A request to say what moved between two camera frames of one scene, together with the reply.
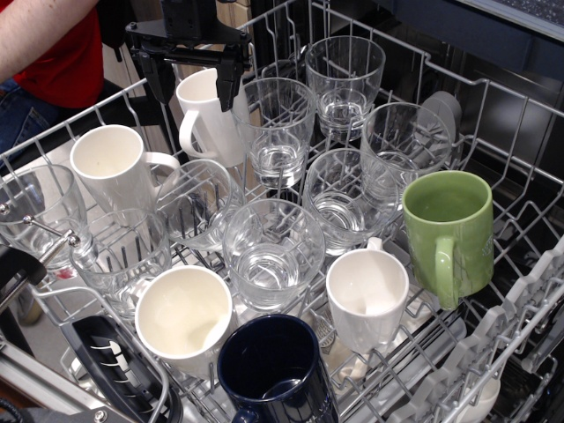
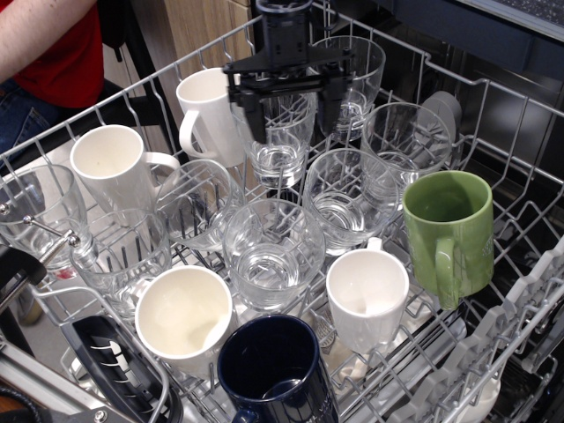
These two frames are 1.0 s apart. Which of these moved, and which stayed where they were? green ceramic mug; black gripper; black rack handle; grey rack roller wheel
Moved: black gripper
Stayed: green ceramic mug; grey rack roller wheel; black rack handle
